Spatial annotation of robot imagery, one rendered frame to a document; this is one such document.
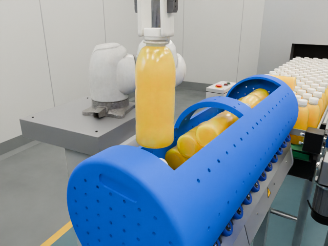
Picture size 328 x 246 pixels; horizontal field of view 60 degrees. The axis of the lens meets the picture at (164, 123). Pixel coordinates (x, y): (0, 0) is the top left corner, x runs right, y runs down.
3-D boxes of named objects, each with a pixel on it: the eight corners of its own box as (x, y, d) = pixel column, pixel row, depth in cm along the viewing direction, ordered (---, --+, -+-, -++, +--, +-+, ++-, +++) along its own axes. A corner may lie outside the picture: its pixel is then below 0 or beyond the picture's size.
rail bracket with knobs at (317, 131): (296, 152, 123) (300, 130, 119) (299, 146, 129) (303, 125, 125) (321, 158, 118) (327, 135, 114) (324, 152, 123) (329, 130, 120)
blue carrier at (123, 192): (69, 252, 63) (59, 137, 52) (224, 129, 131) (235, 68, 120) (178, 335, 49) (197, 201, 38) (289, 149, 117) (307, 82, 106)
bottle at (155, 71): (178, 138, 55) (182, 38, 49) (165, 152, 49) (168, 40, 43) (145, 132, 58) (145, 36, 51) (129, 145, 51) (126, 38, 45)
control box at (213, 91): (205, 105, 153) (206, 87, 149) (220, 97, 168) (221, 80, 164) (222, 109, 147) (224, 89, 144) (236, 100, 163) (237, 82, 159)
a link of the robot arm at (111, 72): (90, 93, 125) (85, 41, 117) (131, 91, 129) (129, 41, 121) (90, 104, 110) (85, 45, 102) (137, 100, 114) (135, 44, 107)
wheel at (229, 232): (214, 224, 69) (220, 223, 68) (221, 215, 73) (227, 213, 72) (223, 240, 69) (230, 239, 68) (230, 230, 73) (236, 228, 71)
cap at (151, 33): (171, 39, 48) (171, 28, 48) (162, 40, 45) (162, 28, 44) (150, 38, 50) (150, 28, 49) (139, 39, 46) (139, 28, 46)
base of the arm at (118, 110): (75, 117, 112) (73, 104, 110) (101, 102, 132) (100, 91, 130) (118, 122, 107) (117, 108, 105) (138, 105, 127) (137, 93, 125)
